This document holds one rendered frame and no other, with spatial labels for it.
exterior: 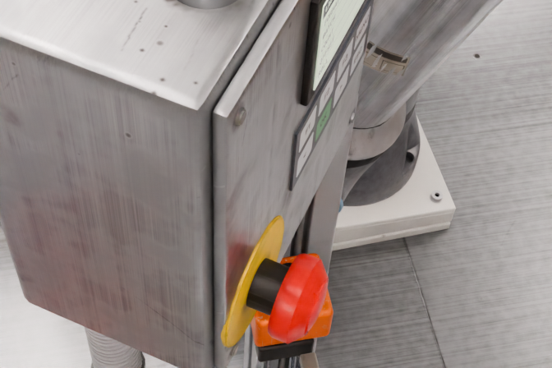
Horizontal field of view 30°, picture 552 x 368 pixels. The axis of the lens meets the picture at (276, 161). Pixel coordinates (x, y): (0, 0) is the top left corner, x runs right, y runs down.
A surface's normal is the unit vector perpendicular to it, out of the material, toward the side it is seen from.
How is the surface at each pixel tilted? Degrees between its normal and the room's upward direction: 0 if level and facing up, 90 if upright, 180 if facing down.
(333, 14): 90
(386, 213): 3
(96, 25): 0
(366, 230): 90
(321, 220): 90
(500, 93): 0
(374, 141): 62
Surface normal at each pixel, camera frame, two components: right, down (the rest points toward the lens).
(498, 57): 0.04, -0.59
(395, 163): 0.60, 0.45
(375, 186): 0.36, 0.55
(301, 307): 0.52, 0.27
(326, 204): 0.19, 0.80
